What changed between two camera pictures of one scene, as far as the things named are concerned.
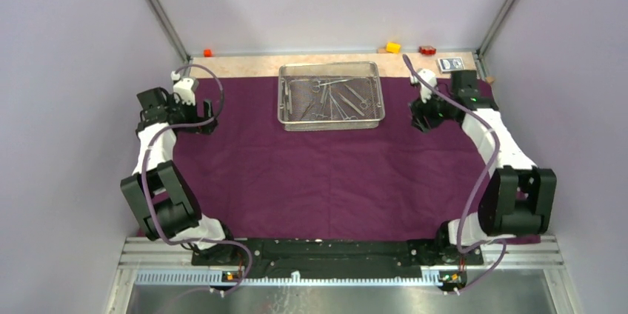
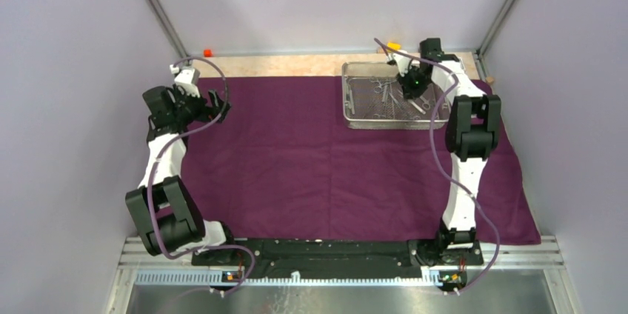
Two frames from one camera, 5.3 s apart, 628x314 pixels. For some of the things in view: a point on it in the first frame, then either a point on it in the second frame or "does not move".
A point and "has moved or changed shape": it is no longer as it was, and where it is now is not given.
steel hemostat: x=350 y=104 → x=386 y=89
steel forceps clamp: x=315 y=88 → x=378 y=89
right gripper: x=419 y=110 → x=409 y=92
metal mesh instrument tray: x=326 y=96 has moved or changed shape
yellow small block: x=392 y=47 does not move
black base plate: x=336 y=258 does not move
